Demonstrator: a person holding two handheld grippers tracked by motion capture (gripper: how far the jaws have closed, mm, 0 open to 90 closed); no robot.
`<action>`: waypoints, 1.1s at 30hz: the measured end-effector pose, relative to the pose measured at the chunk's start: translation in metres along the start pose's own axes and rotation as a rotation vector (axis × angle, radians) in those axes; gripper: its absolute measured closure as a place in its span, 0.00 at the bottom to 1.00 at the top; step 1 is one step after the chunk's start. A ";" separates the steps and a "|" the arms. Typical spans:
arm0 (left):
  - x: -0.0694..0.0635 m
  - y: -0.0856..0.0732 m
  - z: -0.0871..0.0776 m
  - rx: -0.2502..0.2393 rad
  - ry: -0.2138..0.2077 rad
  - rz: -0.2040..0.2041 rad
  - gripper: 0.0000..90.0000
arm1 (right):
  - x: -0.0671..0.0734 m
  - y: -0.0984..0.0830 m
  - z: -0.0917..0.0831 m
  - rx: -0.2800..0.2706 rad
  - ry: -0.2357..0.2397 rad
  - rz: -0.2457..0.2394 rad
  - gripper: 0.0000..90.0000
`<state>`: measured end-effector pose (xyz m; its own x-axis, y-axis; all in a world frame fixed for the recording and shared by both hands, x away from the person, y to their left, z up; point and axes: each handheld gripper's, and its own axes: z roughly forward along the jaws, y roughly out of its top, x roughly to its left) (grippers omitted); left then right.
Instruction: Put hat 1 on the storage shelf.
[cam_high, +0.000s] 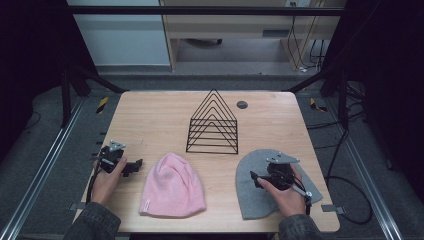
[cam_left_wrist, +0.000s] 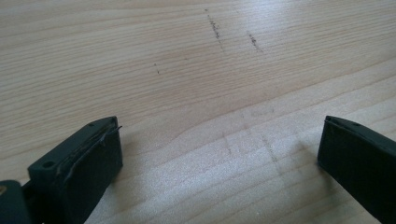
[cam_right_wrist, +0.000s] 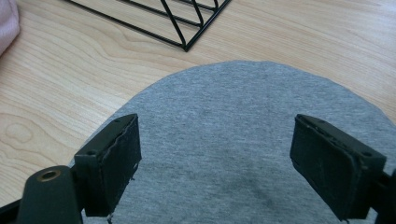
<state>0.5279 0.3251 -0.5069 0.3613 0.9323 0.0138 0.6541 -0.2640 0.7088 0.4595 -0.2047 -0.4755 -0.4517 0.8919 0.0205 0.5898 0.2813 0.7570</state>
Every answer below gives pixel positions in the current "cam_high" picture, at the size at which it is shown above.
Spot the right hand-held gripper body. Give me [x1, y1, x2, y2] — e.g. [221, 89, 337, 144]
[265, 151, 301, 192]

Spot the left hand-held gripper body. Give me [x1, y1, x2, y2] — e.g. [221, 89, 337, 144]
[91, 139, 127, 174]

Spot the grey beanie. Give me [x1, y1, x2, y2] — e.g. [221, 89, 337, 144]
[235, 148, 324, 221]

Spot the pink beanie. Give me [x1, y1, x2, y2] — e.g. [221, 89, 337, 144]
[138, 152, 208, 219]

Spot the black wire rack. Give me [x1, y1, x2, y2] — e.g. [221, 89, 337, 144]
[185, 88, 240, 156]

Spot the person's left hand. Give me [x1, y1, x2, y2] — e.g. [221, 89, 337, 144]
[90, 156, 128, 207]

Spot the person's right hand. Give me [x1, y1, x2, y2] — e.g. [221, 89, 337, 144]
[256, 164, 308, 218]

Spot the white cabinet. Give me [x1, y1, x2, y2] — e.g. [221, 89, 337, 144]
[65, 0, 172, 67]

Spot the dark curtain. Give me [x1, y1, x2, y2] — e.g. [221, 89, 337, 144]
[321, 0, 424, 201]
[0, 0, 98, 164]

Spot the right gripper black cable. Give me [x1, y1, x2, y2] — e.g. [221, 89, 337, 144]
[292, 176, 314, 216]

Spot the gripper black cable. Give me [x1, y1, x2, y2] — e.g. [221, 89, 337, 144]
[85, 165, 102, 205]
[292, 176, 314, 216]

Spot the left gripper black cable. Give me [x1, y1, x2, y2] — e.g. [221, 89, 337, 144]
[85, 165, 102, 205]

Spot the grey metal table bracket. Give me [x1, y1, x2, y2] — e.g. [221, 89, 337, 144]
[320, 203, 347, 215]
[68, 201, 87, 213]

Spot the aluminium floor rail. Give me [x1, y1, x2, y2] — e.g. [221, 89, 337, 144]
[0, 96, 88, 240]
[324, 96, 406, 240]

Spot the black frame leg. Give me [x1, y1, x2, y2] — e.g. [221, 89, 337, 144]
[59, 63, 127, 129]
[285, 64, 351, 130]

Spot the black floor cable loop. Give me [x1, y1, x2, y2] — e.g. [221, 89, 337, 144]
[325, 126, 374, 225]

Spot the yellow cable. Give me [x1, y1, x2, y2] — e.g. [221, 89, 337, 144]
[292, 0, 326, 72]

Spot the black horizontal frame bar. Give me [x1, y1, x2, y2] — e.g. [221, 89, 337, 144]
[65, 5, 345, 17]

